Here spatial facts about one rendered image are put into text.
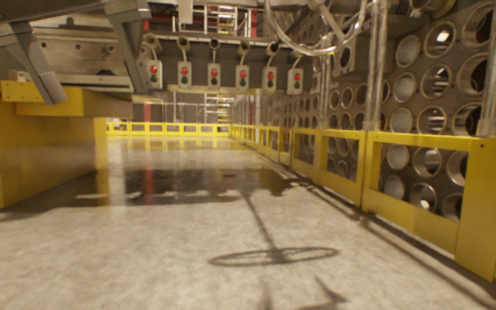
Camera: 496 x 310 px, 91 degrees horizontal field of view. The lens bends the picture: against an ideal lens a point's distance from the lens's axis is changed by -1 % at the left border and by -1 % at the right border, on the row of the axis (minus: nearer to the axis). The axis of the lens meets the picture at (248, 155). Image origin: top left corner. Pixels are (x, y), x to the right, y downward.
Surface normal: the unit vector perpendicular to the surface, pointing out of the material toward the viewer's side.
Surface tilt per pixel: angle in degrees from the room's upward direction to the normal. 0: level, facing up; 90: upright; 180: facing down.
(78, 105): 90
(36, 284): 0
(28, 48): 83
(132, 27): 113
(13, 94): 90
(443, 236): 90
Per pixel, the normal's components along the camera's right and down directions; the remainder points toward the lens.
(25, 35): 0.99, -0.09
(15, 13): -0.07, 0.51
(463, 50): -0.99, 0.00
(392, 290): 0.02, -0.99
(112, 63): 0.16, 0.12
